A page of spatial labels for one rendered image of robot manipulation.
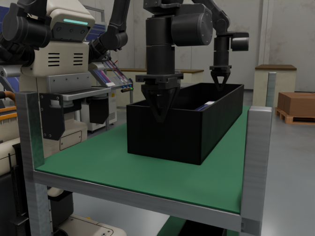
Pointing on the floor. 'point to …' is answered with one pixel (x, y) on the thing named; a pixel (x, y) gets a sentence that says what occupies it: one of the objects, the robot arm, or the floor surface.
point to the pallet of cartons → (296, 107)
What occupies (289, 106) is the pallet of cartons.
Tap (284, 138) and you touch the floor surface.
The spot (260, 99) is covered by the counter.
